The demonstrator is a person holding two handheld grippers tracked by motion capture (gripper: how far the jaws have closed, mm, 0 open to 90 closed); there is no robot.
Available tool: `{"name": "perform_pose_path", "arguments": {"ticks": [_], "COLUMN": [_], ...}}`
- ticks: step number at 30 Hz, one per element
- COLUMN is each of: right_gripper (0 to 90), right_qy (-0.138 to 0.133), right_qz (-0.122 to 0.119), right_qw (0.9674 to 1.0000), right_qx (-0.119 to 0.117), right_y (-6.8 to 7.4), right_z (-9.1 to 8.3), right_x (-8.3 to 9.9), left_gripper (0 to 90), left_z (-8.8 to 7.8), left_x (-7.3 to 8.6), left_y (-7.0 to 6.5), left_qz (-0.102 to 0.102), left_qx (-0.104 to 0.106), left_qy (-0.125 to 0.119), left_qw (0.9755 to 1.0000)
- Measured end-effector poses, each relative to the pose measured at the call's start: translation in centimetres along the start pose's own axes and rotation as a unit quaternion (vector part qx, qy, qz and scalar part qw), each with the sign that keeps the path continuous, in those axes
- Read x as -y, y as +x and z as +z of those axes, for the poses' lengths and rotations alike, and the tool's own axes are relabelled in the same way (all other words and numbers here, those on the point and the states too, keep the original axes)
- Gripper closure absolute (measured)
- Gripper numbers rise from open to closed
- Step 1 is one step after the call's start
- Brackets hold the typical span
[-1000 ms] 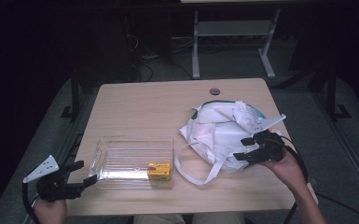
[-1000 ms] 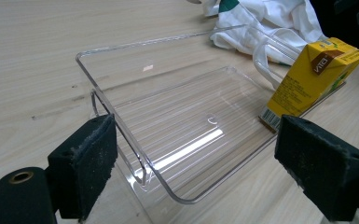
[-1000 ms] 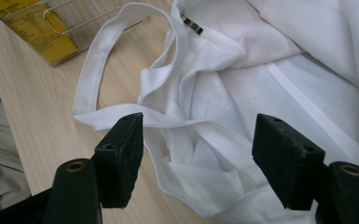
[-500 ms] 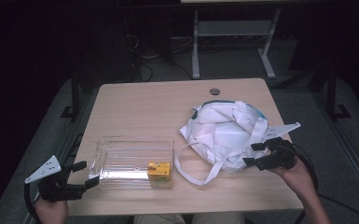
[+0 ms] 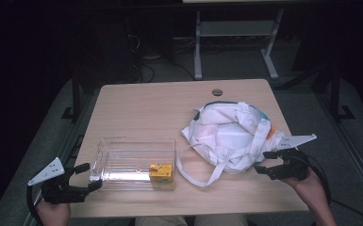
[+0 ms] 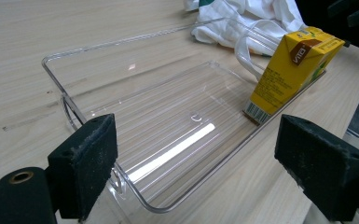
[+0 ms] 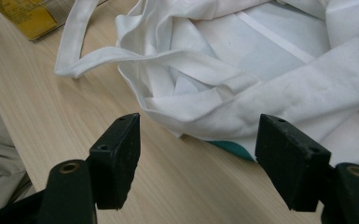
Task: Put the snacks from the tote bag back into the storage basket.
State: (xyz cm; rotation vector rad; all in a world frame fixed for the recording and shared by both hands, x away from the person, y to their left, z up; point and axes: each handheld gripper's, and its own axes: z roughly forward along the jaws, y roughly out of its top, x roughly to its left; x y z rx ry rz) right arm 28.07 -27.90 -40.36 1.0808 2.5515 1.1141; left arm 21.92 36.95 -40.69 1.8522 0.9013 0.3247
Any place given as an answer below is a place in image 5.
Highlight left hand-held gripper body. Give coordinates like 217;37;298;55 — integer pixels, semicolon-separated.
27;157;91;204

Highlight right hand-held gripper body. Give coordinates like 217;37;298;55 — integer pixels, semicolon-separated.
269;134;318;182

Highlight clear plastic tray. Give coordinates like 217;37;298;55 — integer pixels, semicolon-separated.
89;136;176;192

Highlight white cloth tote bag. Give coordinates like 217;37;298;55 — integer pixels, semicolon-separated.
175;101;287;188

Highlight person's left hand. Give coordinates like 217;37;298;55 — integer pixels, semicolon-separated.
37;201;72;226

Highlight person's right hand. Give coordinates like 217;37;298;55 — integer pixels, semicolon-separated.
284;169;323;205

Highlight person's right leg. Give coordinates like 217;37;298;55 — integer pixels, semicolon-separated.
194;214;248;226

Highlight person's leg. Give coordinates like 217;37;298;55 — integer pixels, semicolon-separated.
194;214;248;226
134;215;189;226

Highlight black metal stand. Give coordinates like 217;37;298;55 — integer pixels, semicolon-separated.
60;70;83;122
328;60;356;122

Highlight person's left leg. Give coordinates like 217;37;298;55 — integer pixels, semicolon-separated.
134;215;189;226

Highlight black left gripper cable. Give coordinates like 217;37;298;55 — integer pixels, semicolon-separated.
25;184;44;226

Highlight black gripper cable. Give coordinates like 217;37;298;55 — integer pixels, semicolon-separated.
25;184;44;226
305;153;363;226

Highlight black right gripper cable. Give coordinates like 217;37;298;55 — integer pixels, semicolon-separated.
305;153;363;226

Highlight metal floor rail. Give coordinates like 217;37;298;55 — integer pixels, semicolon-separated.
313;90;363;205

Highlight black floor cables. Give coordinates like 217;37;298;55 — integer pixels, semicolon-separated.
124;15;196;83

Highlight white desk frame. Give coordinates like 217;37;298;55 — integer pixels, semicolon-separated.
182;0;315;81

